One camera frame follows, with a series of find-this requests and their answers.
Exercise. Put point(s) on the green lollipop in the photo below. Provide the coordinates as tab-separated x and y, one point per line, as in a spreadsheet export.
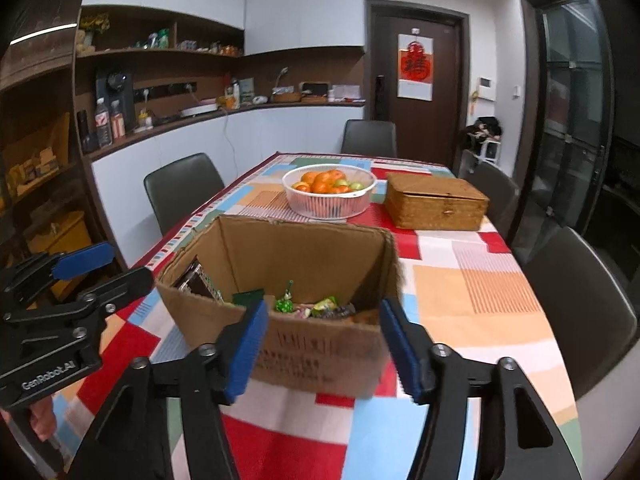
285	305

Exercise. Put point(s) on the wicker tray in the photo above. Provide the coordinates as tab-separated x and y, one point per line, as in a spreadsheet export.
286	97

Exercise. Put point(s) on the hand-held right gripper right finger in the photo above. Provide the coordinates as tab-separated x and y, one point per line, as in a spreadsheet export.
402	350

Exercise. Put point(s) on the dark grey dining chair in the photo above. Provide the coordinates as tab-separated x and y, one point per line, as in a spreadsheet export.
369	137
182	190
495	185
575	310

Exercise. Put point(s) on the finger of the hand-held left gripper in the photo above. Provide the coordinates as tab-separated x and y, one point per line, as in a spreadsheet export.
82	260
125	282

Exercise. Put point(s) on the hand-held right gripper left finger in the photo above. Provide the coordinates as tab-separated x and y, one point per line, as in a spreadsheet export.
247	350

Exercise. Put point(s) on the red and white door poster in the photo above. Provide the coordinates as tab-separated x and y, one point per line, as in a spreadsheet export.
415	67

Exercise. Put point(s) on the brown snack bag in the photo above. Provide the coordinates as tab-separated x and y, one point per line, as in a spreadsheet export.
200	282

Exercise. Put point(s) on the yellow box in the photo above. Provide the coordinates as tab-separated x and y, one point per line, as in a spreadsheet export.
65	232

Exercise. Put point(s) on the colourful patchwork tablecloth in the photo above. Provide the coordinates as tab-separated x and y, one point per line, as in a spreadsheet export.
480	300

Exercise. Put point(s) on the white gooseneck lamp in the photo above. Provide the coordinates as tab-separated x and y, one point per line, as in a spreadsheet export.
282	72

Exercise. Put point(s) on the dark brown door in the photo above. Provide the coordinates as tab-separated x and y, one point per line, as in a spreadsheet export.
400	130

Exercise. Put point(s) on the white round appliance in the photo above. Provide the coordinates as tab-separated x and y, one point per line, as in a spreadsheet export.
200	110

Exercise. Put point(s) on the dark green snack packet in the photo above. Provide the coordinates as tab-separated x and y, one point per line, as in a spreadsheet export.
248	297

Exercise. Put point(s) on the pile of mixed fruits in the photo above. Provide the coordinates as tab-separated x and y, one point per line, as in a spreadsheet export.
322	182

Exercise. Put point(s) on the black water dispenser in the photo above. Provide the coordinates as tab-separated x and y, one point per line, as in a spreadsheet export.
115	102

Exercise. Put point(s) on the white stool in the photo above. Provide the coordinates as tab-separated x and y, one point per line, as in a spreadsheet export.
487	152

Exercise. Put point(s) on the white plastic fruit basket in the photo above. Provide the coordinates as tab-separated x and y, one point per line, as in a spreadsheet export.
325	207

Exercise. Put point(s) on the green candy packet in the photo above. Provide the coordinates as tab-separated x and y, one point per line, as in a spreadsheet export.
322	304

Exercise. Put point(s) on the white base cabinets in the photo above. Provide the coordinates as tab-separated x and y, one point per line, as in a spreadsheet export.
280	130

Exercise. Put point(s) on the white intercom panel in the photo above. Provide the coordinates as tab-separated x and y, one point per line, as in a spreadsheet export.
487	89

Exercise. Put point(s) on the sunflower bouquet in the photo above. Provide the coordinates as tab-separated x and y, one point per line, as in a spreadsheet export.
95	22

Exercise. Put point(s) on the cardboard box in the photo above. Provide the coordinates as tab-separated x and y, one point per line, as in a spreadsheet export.
320	355

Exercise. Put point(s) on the black framed glass door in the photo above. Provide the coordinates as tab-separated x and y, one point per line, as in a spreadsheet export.
570	125

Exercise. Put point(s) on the pink drink bottle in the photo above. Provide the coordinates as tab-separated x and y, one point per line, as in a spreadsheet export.
118	122

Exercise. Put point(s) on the black flask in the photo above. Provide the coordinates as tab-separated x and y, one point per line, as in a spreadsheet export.
84	132

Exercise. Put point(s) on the person's left hand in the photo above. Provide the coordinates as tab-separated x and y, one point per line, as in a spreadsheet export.
42	417

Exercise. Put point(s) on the clear water bottle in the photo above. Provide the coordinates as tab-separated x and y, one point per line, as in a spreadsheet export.
103	127

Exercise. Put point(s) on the wicker lidded box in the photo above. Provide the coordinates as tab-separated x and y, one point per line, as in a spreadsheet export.
440	210

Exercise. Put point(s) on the beige teddy bear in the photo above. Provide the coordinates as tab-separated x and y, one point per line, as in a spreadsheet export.
84	42

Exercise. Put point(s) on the white wall cabinets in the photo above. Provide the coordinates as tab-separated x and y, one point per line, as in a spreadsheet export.
300	10

